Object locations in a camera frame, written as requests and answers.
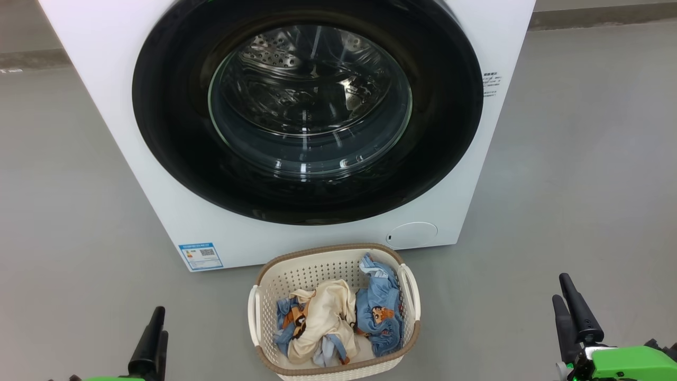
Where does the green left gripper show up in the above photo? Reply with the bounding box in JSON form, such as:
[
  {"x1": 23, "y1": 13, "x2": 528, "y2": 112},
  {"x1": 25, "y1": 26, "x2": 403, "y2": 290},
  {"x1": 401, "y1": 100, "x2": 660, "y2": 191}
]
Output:
[{"x1": 82, "y1": 306, "x2": 169, "y2": 381}]

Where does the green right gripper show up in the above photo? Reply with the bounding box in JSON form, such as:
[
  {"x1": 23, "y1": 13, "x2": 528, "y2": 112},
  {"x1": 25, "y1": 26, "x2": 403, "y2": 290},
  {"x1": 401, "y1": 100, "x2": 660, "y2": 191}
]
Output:
[{"x1": 552, "y1": 273, "x2": 677, "y2": 381}]

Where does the cream garment with blue trim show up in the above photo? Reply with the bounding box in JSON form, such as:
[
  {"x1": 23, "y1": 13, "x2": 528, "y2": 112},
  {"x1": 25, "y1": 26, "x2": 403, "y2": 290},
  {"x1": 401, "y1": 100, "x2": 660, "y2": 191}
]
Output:
[{"x1": 273, "y1": 279, "x2": 361, "y2": 367}]

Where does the blue cartoon print garment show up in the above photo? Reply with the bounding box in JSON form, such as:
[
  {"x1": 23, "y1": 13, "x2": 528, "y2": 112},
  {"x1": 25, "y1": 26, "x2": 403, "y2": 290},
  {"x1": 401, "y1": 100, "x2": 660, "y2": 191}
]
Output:
[{"x1": 354, "y1": 253, "x2": 405, "y2": 357}]

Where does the black round glass washer door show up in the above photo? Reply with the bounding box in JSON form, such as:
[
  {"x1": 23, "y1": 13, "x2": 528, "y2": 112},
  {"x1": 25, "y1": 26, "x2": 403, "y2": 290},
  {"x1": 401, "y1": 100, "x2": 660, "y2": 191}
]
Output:
[{"x1": 132, "y1": 0, "x2": 484, "y2": 226}]

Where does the white front-load washing machine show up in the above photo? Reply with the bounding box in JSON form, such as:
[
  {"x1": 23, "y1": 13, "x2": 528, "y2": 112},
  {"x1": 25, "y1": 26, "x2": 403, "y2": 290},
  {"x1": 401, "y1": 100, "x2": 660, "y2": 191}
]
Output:
[{"x1": 38, "y1": 0, "x2": 536, "y2": 272}]

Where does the blue energy label sticker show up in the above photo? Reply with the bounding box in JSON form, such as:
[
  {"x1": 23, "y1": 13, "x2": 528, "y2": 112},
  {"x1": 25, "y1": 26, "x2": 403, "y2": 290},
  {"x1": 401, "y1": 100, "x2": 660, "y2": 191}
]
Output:
[{"x1": 178, "y1": 243, "x2": 224, "y2": 271}]

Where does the cream perforated laundry basket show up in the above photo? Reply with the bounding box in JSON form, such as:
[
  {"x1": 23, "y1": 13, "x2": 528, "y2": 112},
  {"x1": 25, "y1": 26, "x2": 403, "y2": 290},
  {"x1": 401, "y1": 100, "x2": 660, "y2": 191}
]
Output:
[{"x1": 248, "y1": 243, "x2": 422, "y2": 381}]

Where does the round drain filter cover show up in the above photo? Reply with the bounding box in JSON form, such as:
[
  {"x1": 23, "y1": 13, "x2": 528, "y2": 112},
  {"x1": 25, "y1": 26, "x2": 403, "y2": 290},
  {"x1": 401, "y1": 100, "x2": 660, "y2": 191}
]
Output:
[{"x1": 386, "y1": 222, "x2": 438, "y2": 249}]

